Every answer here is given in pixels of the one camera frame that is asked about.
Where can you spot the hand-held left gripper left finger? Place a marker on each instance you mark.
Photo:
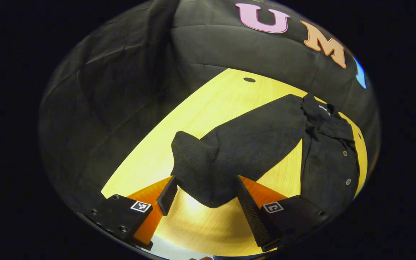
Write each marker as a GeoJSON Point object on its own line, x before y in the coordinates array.
{"type": "Point", "coordinates": [167, 196]}

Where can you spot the black button-up shirt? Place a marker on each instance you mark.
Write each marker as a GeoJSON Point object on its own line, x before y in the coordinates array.
{"type": "Point", "coordinates": [251, 144]}

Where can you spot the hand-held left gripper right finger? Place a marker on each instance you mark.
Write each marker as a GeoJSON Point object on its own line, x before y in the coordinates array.
{"type": "Point", "coordinates": [253, 216]}

